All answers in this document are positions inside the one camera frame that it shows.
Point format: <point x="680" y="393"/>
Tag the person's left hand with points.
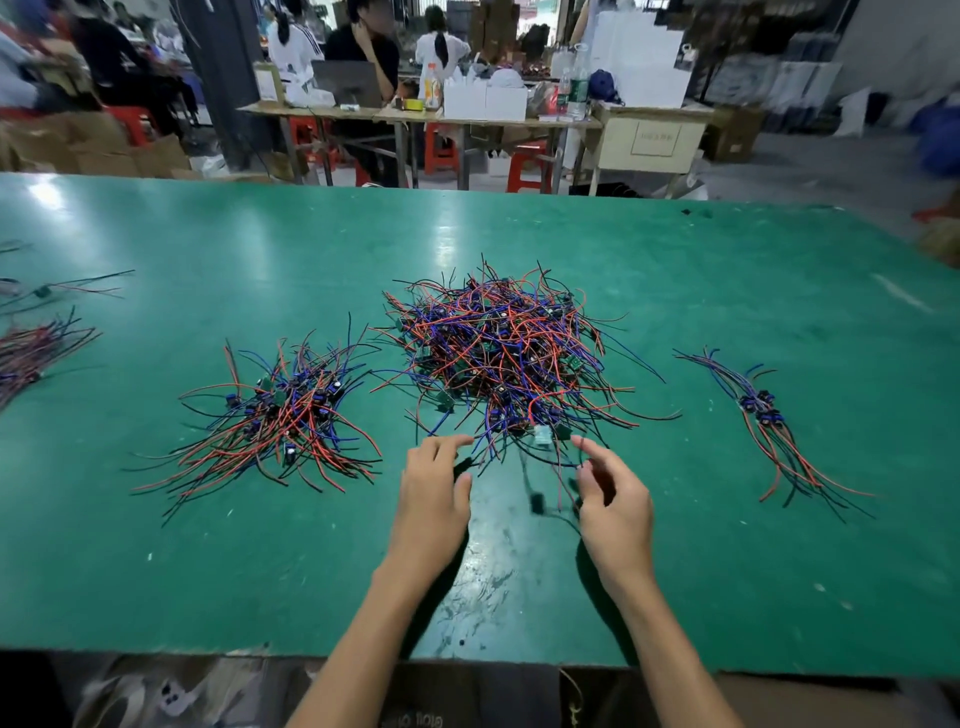
<point x="432" y="510"/>

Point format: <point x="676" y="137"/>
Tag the person's right hand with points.
<point x="615" y="522"/>

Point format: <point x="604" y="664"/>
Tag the person's right forearm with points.
<point x="675" y="660"/>

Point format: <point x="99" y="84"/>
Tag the person's left forearm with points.
<point x="368" y="653"/>

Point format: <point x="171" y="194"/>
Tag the red plastic stool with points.
<point x="530" y="168"/>
<point x="132" y="123"/>
<point x="311" y="135"/>
<point x="443" y="150"/>

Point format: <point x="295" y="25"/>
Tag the cream cabinet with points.
<point x="653" y="143"/>

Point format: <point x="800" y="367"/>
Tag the long wooden work table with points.
<point x="405" y="113"/>

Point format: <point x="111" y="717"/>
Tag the brown cardboard box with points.
<point x="735" y="132"/>

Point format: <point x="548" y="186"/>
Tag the row of white containers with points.
<point x="485" y="101"/>

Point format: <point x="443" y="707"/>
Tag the grey laptop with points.
<point x="348" y="83"/>

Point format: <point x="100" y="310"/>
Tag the dark blue bag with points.
<point x="605" y="86"/>

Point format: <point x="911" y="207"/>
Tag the stack of white boxes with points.
<point x="638" y="57"/>

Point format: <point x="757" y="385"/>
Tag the dark pillar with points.
<point x="225" y="68"/>

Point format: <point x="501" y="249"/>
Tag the row of cardboard boxes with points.
<point x="98" y="147"/>

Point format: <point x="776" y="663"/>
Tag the heap of blue bags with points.
<point x="942" y="138"/>

